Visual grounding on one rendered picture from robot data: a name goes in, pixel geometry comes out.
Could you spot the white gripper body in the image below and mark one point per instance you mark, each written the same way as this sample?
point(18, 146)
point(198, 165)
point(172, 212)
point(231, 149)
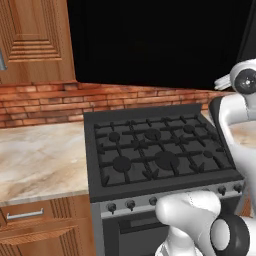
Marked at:
point(223, 82)

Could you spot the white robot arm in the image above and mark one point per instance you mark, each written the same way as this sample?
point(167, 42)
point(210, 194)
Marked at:
point(240, 156)

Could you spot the black microwave oven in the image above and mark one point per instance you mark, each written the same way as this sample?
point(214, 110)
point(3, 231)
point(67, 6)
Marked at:
point(153, 40)

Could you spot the dark oven door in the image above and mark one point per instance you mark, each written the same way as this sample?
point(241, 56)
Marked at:
point(133, 238)

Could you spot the wooden base cupboard door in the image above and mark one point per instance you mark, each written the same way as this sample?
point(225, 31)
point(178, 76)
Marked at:
point(50, 243)

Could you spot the dark grey gas stove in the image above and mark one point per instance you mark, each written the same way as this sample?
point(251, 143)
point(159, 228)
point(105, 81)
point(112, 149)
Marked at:
point(150, 150)

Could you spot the black stove knob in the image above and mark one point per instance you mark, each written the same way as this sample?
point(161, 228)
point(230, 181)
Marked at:
point(238, 187)
point(130, 204)
point(111, 207)
point(222, 190)
point(152, 200)

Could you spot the wooden drawer front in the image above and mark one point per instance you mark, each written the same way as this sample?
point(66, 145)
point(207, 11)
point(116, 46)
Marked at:
point(63, 210)

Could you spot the wooden wall cupboard door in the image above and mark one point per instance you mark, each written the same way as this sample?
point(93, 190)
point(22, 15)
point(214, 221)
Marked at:
point(33, 40)

